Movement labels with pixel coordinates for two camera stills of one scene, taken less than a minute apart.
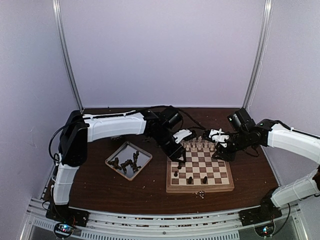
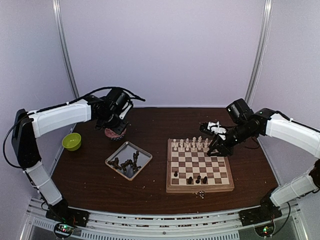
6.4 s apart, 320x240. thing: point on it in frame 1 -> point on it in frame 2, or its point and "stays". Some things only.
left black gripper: (176, 153) -> (120, 128)
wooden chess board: (201, 173) stays
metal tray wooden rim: (129, 160) stays
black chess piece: (190, 180) stays
